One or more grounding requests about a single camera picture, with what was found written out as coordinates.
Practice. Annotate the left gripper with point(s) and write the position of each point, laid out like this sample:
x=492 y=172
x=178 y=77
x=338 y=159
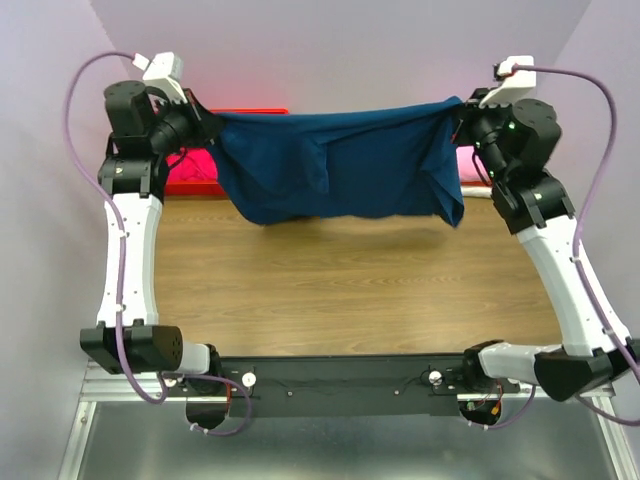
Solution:
x=195 y=116

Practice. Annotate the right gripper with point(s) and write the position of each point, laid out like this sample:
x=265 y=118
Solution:
x=470 y=117

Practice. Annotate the dark blue t shirt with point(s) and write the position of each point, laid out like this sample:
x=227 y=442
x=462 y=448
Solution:
x=372 y=164

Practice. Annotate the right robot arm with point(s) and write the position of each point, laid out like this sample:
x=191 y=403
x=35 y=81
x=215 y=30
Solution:
x=513 y=140

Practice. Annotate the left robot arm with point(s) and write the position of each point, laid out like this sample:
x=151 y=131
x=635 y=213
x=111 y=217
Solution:
x=147 y=126

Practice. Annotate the magenta t shirt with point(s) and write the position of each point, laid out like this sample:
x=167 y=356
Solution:
x=192 y=166

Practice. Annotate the folded pink t shirt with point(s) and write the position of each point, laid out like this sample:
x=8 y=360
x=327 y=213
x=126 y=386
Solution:
x=466 y=168

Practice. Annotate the red plastic bin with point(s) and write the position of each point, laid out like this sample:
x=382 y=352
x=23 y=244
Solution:
x=195 y=189

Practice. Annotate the folded cream t shirt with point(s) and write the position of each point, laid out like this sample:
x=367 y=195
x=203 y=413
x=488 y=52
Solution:
x=476 y=191

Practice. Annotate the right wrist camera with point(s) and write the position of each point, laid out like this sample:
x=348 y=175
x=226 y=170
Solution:
x=514 y=79

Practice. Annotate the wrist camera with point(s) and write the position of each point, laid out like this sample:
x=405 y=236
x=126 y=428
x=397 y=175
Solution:
x=514 y=79
x=164 y=72

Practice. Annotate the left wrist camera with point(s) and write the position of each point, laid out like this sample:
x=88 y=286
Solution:
x=164 y=72

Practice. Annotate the aluminium rail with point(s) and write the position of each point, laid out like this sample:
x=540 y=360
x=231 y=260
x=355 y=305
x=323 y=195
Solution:
x=397 y=375

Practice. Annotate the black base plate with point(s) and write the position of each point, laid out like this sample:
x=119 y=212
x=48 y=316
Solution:
x=213 y=405

